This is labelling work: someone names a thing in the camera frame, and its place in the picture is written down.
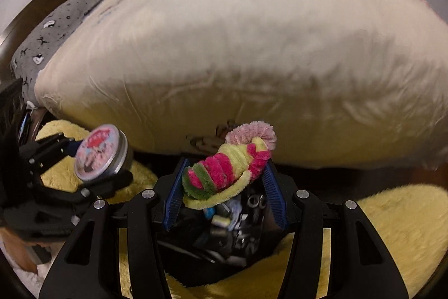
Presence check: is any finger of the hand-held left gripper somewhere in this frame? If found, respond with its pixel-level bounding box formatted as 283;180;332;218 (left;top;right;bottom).
33;169;134;206
19;133;85;180

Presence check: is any grey printed duvet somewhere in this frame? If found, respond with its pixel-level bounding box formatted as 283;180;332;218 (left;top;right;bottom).
10;0;141;110

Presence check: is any cream cartoon printed blanket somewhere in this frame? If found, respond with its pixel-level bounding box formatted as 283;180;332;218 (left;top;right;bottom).
35;0;448;170

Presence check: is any black trash bag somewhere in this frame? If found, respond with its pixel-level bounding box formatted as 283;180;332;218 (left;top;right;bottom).
154;176;302;287

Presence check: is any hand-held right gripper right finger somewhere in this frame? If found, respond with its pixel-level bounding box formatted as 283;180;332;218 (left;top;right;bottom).
262;162;410;299

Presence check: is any pink round tin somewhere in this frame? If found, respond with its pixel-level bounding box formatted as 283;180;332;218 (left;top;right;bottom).
73;124;134;182

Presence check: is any colourful chenille stem craft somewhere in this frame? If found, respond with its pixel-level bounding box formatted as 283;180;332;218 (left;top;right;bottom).
182;121;278;210

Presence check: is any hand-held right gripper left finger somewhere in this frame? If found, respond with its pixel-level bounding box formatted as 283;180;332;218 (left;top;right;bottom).
38;157;191;299

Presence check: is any yellow fluffy fabric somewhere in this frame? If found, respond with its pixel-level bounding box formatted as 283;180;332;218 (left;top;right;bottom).
35;120;448;299

